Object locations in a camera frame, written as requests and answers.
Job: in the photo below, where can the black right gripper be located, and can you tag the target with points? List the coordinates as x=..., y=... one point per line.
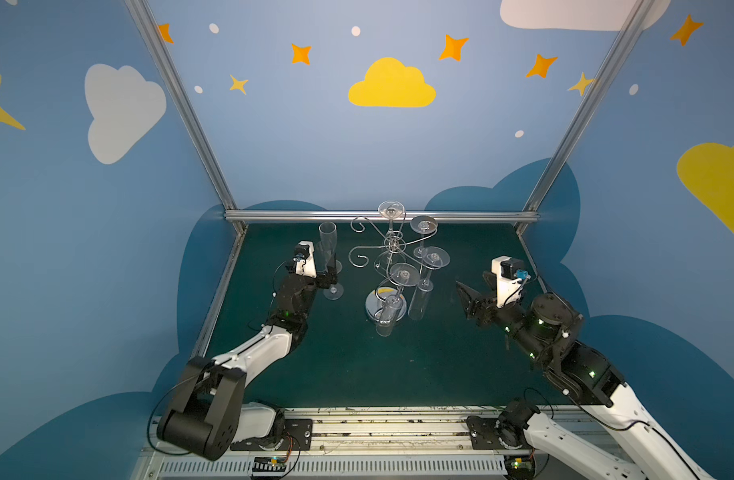
x=486, y=308

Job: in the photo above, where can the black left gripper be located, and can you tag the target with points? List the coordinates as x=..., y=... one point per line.
x=317, y=278

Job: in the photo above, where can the clear champagne flute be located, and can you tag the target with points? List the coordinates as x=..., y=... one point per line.
x=425, y=226
x=394, y=212
x=330, y=258
x=328, y=245
x=390, y=302
x=433, y=259

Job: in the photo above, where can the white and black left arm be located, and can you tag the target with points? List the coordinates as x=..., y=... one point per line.
x=206, y=412

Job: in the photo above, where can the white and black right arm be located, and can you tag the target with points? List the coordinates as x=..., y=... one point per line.
x=547, y=332

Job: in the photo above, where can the clear champagne flute front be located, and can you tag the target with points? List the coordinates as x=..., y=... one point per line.
x=390, y=302

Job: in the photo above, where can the small circuit board right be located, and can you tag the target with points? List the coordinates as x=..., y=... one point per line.
x=519, y=468

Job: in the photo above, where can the small circuit board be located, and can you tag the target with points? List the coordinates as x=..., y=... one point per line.
x=519, y=468
x=270, y=465

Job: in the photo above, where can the small circuit board left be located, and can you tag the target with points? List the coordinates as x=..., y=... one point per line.
x=270, y=465

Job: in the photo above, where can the aluminium frame back rail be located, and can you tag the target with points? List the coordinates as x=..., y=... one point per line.
x=300, y=216

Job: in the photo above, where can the chrome wire wine glass rack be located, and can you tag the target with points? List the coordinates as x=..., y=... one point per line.
x=382, y=256

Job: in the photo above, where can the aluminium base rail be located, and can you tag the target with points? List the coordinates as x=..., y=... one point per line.
x=356, y=442

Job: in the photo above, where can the aluminium frame left post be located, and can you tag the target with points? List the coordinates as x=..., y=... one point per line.
x=144, y=20

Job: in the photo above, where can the aluminium frame post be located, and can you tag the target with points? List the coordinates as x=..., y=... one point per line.
x=144, y=20
x=623, y=44

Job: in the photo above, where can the aluminium frame right post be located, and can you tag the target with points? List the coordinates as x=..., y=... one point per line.
x=623, y=44

